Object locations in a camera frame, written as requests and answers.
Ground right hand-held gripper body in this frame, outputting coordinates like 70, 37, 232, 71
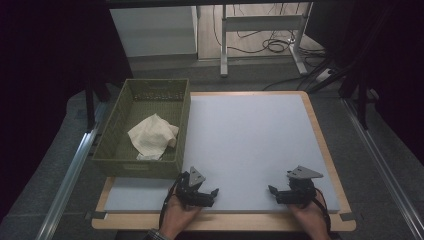
286, 165, 324, 205

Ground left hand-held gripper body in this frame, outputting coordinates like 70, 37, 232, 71
175, 166, 210, 207

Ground cream printed cloth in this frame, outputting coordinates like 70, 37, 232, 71
127, 113, 180, 162

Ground green woven basket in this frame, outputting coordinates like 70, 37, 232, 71
91, 78, 192, 180

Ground person's left hand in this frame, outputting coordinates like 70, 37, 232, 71
159, 196, 203, 239

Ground person's right hand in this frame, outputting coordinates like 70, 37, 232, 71
288, 194, 331, 240

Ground white table mat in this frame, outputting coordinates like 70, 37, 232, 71
103, 93, 341, 214

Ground black tripod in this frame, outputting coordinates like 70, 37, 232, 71
306, 56, 372, 131

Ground white power strip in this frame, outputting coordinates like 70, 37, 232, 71
314, 68, 334, 83

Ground black stand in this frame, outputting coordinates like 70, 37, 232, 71
84, 78, 111, 131

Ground white cabinet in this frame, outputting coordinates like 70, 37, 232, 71
109, 5, 198, 58

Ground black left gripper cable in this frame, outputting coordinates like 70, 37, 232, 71
158, 173, 184, 231

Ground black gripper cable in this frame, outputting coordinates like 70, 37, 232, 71
313, 188, 333, 234
158, 173, 184, 231

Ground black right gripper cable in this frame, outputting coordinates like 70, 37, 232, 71
313, 188, 333, 234

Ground aluminium rail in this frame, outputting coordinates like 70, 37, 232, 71
34, 128, 101, 240
341, 98, 424, 240

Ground black floor cables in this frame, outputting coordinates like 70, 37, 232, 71
213, 3, 326, 92

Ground white desk frame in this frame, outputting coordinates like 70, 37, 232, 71
219, 2, 314, 78

